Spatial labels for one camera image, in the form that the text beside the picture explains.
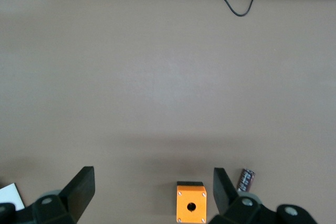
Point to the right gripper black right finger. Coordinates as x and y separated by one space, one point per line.
223 192

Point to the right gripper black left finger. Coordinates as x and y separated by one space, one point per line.
78 190

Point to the dark cylindrical capacitor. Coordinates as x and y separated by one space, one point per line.
246 179

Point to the white paper sheet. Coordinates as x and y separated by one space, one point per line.
9 195

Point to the orange button enclosure box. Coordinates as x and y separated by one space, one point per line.
191 195

